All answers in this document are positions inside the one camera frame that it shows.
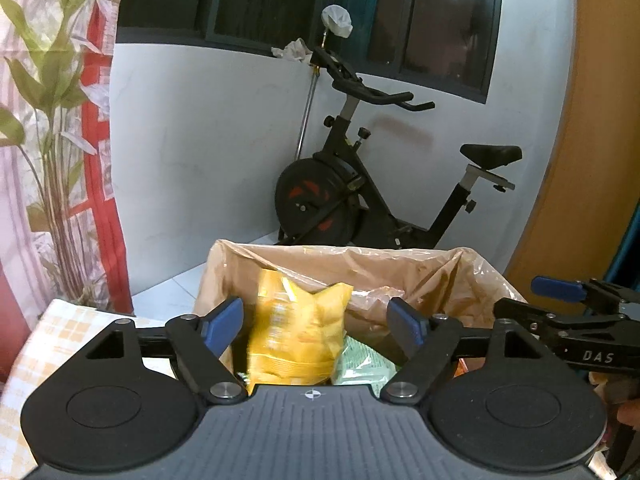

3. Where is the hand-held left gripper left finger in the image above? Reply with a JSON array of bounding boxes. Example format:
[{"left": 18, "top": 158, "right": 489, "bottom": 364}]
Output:
[{"left": 75, "top": 297, "right": 249, "bottom": 405}]

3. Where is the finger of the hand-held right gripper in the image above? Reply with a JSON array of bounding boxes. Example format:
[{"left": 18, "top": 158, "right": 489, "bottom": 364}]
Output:
[
  {"left": 531, "top": 276, "right": 640, "bottom": 307},
  {"left": 492, "top": 299, "right": 556, "bottom": 333}
]

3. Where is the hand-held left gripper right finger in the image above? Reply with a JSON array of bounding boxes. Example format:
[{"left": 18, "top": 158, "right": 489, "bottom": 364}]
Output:
[{"left": 381, "top": 296, "right": 558, "bottom": 405}]

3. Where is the clear plastic bag liner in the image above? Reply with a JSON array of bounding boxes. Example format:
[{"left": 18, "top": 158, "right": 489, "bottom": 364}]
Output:
[{"left": 192, "top": 239, "right": 531, "bottom": 386}]

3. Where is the green snack packet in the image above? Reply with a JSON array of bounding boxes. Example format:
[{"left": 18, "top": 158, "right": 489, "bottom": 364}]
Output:
[{"left": 332, "top": 337, "right": 398, "bottom": 386}]

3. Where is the brown cardboard box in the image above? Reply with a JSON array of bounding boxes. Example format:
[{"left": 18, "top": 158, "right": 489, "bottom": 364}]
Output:
[{"left": 192, "top": 240, "right": 531, "bottom": 386}]

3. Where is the yellow snack packet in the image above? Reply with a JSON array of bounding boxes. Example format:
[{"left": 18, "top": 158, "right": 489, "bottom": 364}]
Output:
[{"left": 246, "top": 268, "right": 355, "bottom": 395}]

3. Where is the person's right hand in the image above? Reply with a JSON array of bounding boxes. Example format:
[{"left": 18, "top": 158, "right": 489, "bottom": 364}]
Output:
[{"left": 602, "top": 375, "right": 640, "bottom": 433}]

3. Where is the black exercise bike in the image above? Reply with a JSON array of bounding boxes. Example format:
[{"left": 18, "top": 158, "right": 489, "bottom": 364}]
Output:
[{"left": 274, "top": 46, "right": 523, "bottom": 251}]

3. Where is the wooden door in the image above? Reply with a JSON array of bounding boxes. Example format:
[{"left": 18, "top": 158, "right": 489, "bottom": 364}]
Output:
[{"left": 505, "top": 0, "right": 640, "bottom": 303}]

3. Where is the checkered yellow tablecloth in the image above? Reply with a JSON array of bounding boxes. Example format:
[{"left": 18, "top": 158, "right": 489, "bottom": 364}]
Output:
[{"left": 0, "top": 299, "right": 176, "bottom": 461}]

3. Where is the metal pole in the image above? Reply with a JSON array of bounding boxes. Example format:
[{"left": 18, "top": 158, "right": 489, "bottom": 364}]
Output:
[{"left": 296, "top": 30, "right": 331, "bottom": 161}]

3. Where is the printed bamboo curtain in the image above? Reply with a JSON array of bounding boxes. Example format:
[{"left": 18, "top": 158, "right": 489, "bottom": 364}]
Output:
[{"left": 0, "top": 0, "right": 133, "bottom": 343}]

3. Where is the crumpled white cloth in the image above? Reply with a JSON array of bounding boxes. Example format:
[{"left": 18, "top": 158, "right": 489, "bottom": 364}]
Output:
[{"left": 271, "top": 37, "right": 313, "bottom": 64}]

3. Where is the white plastic bag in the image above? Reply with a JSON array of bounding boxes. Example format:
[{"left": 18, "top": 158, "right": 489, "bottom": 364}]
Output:
[{"left": 321, "top": 4, "right": 353, "bottom": 38}]

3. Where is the dark glass window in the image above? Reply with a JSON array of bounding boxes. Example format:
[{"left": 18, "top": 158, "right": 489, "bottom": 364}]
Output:
[{"left": 116, "top": 0, "right": 503, "bottom": 105}]

